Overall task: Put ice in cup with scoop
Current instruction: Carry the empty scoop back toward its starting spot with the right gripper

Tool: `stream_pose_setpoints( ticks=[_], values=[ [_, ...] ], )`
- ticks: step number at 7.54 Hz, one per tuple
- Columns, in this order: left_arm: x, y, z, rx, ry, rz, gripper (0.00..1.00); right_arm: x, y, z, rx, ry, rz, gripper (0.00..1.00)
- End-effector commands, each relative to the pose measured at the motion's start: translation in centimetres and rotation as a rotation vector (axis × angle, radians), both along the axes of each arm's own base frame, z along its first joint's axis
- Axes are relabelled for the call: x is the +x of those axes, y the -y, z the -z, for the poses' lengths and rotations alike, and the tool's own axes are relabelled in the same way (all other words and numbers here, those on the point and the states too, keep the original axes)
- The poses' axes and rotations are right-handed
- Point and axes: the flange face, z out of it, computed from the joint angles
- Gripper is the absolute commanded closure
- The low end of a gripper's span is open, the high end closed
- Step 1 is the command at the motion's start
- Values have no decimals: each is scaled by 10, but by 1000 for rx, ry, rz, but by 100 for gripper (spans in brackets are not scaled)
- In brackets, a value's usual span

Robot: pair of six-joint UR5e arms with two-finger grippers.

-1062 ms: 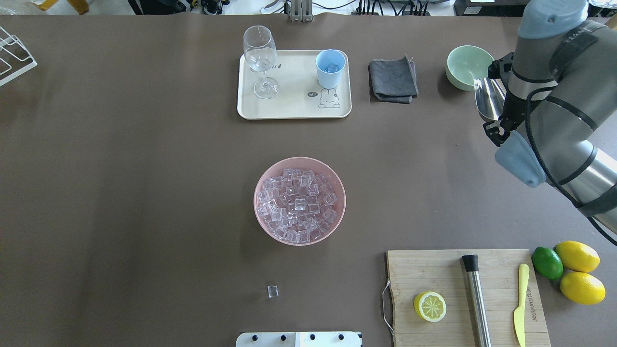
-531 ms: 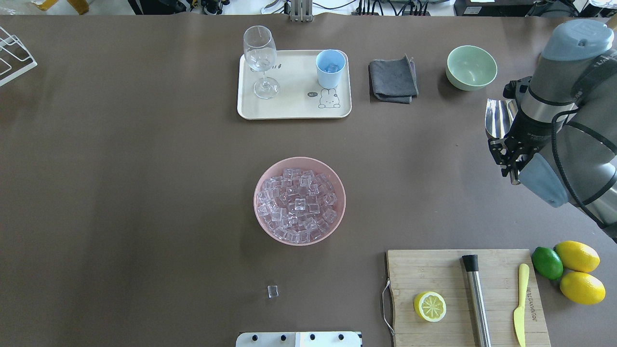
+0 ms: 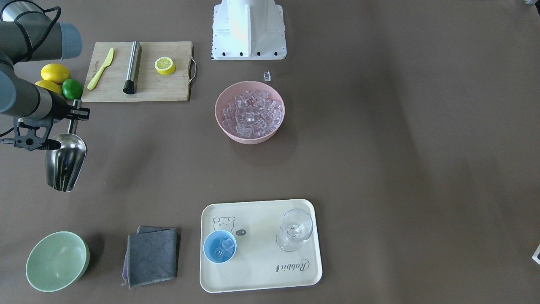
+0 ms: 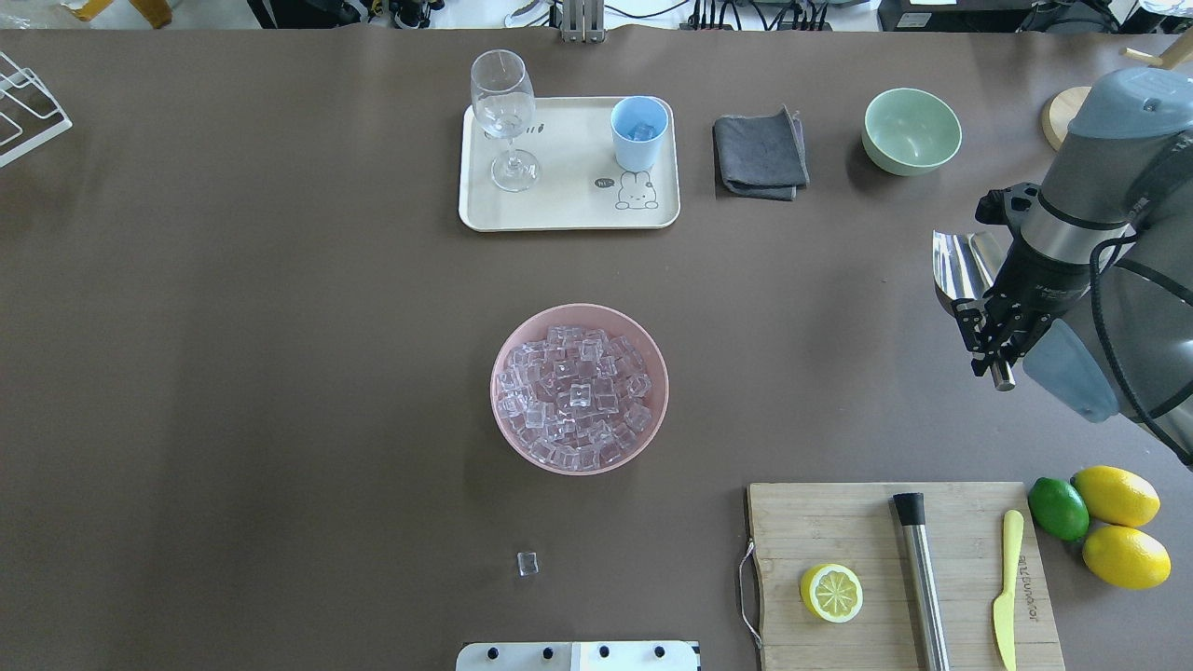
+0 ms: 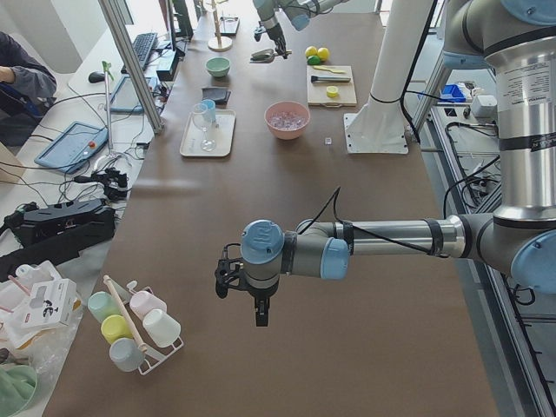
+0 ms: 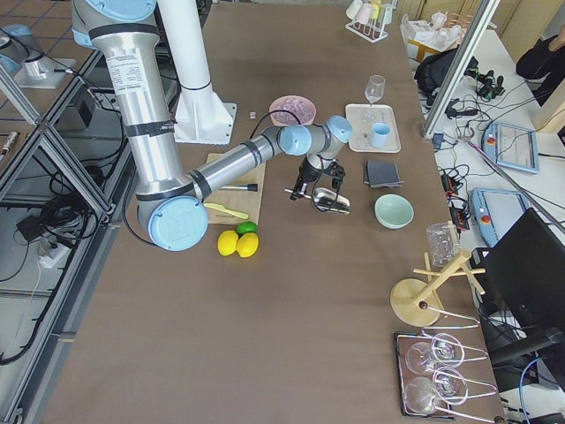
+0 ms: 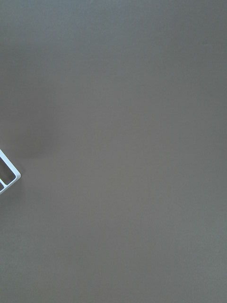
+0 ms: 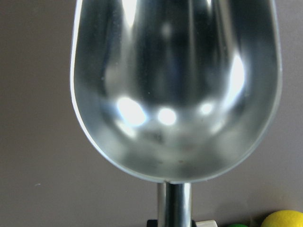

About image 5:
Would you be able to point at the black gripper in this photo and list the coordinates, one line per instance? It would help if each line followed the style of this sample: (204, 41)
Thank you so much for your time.
(274, 32)
(260, 294)

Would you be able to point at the steel ice scoop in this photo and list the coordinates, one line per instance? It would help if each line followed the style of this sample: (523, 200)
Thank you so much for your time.
(264, 56)

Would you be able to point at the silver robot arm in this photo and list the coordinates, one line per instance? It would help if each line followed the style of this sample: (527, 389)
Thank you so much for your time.
(298, 13)
(517, 40)

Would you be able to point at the pile of clear ice cubes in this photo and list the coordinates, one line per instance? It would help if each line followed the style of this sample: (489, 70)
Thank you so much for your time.
(287, 121)

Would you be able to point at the blue cup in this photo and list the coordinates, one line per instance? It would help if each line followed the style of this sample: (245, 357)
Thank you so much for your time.
(210, 114)

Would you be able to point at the white cup rack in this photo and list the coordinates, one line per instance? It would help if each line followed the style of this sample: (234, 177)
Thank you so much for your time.
(136, 324)

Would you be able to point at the upper yellow lemon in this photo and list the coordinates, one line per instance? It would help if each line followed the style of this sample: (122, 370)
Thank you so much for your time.
(311, 51)

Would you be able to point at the green lime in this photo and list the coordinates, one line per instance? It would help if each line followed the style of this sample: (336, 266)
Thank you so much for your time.
(323, 54)

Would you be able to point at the steel muddler black tip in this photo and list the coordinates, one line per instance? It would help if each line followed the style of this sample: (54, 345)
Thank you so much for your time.
(330, 79)

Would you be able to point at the yellow plastic knife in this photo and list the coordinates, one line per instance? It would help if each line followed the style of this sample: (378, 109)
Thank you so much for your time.
(329, 69)

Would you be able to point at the bamboo cutting board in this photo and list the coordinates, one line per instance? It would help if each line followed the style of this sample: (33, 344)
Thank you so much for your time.
(317, 92)

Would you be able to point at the wooden mug tree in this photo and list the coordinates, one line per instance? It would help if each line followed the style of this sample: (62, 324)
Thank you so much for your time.
(218, 42)

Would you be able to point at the green bowl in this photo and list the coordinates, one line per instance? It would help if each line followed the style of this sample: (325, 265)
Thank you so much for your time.
(218, 66)

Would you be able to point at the half lemon slice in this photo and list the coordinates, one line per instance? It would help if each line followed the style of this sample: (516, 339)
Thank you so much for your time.
(332, 91)

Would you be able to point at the pink bowl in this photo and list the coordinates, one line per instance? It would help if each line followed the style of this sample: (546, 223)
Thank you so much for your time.
(286, 106)

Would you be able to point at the grey folded cloth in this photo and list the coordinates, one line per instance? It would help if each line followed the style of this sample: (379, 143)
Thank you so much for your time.
(219, 95)

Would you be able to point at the black monitor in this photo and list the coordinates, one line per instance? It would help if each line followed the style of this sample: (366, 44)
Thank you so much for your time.
(180, 28)

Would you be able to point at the clear wine glass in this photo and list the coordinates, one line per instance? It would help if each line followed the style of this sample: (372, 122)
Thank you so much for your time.
(198, 112)

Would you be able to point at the cream serving tray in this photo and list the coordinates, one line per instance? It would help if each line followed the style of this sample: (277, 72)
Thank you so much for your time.
(222, 136)

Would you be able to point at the black keyboard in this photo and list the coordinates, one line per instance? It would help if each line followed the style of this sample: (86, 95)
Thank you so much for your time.
(143, 45)

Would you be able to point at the blue teach pendant far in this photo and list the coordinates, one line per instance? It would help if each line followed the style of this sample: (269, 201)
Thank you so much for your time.
(123, 99)

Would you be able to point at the blue teach pendant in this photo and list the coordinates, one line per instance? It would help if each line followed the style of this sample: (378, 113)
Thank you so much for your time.
(123, 99)
(73, 148)

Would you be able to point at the blue parts bin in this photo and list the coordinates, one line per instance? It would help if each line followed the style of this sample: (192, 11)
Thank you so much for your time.
(452, 93)

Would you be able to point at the black computer mouse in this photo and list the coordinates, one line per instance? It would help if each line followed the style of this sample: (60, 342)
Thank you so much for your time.
(96, 77)

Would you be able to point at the white product box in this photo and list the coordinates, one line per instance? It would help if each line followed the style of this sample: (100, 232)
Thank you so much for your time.
(51, 304)

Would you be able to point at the black bag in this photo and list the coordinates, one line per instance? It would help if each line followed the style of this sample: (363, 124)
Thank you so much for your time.
(57, 233)

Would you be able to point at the blue teach pendant near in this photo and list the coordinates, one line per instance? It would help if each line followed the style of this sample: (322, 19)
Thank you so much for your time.
(73, 148)

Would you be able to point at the seated person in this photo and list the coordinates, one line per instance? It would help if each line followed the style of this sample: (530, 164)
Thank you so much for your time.
(27, 91)

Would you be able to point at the aluminium frame post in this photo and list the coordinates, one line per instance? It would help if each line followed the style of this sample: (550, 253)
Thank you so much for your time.
(114, 19)

